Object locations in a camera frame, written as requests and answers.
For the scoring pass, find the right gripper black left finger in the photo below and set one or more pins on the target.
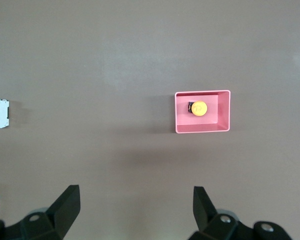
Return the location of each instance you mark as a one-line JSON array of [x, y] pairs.
[[62, 210]]

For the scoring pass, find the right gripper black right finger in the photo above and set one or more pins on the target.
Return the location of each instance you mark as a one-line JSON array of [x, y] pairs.
[[205, 212]]

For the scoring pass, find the pink plastic bin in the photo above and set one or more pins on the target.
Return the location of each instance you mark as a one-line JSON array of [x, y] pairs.
[[223, 112]]

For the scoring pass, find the yellow push button switch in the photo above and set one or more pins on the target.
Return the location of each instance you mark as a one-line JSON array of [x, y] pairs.
[[199, 108]]

